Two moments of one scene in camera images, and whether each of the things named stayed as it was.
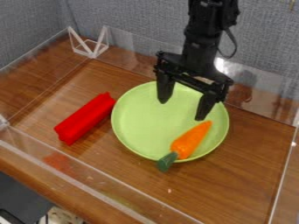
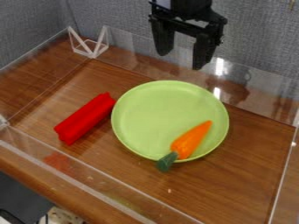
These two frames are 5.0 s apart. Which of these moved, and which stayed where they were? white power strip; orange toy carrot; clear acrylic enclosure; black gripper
Moved: black gripper
Stayed: orange toy carrot; clear acrylic enclosure; white power strip
